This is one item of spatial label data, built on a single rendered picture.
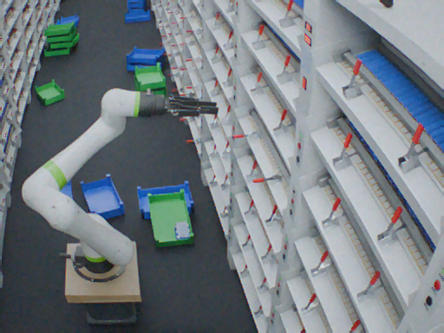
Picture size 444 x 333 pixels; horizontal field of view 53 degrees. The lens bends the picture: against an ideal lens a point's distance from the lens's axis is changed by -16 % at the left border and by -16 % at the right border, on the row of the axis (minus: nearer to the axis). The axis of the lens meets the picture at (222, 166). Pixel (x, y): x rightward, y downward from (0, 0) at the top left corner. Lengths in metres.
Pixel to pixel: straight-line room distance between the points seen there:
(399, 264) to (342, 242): 0.32
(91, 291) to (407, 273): 1.47
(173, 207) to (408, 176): 2.13
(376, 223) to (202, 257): 1.74
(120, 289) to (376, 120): 1.42
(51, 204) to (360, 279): 1.01
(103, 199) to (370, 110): 2.26
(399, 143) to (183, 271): 1.84
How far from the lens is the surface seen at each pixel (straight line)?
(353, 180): 1.17
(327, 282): 1.43
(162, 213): 2.87
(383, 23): 0.91
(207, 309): 2.47
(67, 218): 1.67
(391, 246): 1.03
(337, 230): 1.31
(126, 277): 2.18
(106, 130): 1.92
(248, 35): 1.89
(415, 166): 0.92
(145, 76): 4.08
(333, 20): 1.21
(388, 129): 1.01
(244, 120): 2.07
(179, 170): 3.28
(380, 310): 1.15
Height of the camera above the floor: 1.95
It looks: 36 degrees down
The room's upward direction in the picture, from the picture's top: 1 degrees clockwise
